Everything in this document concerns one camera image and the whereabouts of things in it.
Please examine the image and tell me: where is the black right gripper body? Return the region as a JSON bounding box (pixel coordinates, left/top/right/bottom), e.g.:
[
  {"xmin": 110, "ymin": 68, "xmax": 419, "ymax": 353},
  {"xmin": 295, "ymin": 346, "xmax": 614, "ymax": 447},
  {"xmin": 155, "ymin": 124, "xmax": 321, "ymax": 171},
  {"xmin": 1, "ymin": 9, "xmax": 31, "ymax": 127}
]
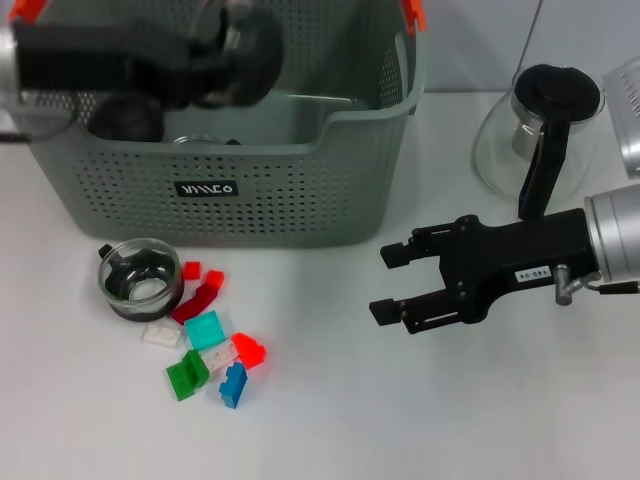
[{"xmin": 437, "ymin": 207, "xmax": 604, "ymax": 325}]

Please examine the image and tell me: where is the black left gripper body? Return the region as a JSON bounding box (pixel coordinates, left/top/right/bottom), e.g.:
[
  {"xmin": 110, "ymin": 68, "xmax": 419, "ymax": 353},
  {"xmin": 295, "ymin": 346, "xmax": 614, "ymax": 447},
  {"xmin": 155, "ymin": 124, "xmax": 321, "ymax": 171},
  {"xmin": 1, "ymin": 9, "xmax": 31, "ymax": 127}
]
[{"xmin": 13, "ymin": 21, "xmax": 202, "ymax": 110}]

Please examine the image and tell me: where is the grey perforated storage basket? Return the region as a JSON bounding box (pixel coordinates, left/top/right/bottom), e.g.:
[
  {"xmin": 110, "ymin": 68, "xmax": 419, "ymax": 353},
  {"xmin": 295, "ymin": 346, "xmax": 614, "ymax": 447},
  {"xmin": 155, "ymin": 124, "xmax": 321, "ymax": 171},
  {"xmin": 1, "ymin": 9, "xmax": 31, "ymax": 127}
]
[{"xmin": 0, "ymin": 0, "xmax": 429, "ymax": 250}]

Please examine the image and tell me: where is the black clay teapot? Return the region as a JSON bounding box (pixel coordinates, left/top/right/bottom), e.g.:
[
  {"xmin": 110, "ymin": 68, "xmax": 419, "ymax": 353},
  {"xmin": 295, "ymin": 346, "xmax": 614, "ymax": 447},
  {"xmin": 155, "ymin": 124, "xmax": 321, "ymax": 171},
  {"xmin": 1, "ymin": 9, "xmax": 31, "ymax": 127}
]
[{"xmin": 88, "ymin": 94, "xmax": 166, "ymax": 144}]

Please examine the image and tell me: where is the bright red sloped brick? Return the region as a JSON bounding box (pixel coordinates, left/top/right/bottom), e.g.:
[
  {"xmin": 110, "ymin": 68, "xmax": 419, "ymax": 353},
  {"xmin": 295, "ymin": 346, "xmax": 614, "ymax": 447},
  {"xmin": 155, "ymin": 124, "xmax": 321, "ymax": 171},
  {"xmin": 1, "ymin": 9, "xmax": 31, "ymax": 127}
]
[{"xmin": 229, "ymin": 332, "xmax": 269, "ymax": 371}]

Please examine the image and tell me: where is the glass carafe black lid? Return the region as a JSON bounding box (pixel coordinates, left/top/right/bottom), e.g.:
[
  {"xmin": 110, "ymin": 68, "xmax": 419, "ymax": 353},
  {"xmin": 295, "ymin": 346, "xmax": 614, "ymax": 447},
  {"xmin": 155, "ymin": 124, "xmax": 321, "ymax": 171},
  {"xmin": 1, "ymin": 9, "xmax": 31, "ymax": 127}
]
[{"xmin": 471, "ymin": 63, "xmax": 607, "ymax": 222}]

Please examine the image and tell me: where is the blue brick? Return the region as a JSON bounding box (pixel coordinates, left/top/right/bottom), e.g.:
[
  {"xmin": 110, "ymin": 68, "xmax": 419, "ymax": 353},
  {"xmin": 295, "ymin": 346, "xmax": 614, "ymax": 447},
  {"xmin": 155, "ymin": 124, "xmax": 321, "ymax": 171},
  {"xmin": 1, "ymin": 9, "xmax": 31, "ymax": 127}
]
[{"xmin": 218, "ymin": 362, "xmax": 250, "ymax": 410}]

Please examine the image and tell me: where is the clear translucent brick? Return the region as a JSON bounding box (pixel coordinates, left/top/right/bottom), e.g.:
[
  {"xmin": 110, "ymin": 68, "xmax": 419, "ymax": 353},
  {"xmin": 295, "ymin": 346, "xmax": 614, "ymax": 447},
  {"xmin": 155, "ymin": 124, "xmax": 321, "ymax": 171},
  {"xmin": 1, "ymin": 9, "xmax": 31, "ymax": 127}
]
[{"xmin": 199, "ymin": 339, "xmax": 239, "ymax": 372}]

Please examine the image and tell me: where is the teal square brick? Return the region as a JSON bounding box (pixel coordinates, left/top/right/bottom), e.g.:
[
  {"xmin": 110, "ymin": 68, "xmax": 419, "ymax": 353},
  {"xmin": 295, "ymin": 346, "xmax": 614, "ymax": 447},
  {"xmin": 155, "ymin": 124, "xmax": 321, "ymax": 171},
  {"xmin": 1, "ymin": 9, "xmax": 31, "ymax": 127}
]
[{"xmin": 183, "ymin": 309, "xmax": 227, "ymax": 351}]

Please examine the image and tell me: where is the dark red long brick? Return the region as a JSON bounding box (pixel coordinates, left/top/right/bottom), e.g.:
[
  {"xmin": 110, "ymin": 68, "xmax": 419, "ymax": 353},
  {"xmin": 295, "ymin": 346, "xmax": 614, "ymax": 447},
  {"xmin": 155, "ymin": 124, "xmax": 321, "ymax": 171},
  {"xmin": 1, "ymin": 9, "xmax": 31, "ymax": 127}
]
[{"xmin": 171, "ymin": 283, "xmax": 222, "ymax": 325}]

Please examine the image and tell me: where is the green brick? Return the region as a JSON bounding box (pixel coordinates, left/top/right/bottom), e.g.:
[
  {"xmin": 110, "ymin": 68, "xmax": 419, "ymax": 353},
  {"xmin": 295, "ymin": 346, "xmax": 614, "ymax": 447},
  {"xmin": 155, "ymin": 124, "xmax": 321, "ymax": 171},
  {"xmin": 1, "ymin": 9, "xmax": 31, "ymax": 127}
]
[{"xmin": 165, "ymin": 349, "xmax": 210, "ymax": 404}]

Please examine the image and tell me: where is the white flat brick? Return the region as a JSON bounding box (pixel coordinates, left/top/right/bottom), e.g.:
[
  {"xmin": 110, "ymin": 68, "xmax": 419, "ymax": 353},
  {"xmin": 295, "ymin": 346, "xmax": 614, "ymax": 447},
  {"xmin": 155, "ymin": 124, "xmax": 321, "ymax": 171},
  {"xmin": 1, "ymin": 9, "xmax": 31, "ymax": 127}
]
[{"xmin": 141, "ymin": 322, "xmax": 181, "ymax": 350}]

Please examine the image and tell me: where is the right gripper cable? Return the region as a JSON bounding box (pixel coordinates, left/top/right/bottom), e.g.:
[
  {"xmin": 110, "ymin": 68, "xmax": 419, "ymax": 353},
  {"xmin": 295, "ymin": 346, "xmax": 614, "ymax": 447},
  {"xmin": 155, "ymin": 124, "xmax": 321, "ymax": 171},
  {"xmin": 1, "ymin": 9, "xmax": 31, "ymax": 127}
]
[{"xmin": 554, "ymin": 263, "xmax": 640, "ymax": 306}]

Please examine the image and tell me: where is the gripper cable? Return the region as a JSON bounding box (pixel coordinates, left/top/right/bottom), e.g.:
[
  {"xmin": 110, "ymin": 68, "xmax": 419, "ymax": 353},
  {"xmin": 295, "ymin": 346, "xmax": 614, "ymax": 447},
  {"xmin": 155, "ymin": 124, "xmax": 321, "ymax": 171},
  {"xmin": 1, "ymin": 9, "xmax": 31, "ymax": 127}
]
[
  {"xmin": 0, "ymin": 107, "xmax": 76, "ymax": 144},
  {"xmin": 554, "ymin": 263, "xmax": 640, "ymax": 306}
]

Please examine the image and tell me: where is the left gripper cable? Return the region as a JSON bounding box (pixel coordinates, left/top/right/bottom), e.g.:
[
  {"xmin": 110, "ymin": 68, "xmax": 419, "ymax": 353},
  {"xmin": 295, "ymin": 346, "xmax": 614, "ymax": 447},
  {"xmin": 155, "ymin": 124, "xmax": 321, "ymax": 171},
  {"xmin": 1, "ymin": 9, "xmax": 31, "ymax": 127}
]
[{"xmin": 0, "ymin": 107, "xmax": 76, "ymax": 144}]

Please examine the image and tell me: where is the thin grey cable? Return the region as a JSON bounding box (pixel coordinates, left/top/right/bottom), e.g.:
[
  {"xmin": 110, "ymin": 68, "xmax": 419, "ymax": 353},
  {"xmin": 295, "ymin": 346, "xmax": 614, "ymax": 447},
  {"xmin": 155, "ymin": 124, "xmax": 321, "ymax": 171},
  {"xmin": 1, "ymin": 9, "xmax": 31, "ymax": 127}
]
[{"xmin": 516, "ymin": 0, "xmax": 545, "ymax": 76}]

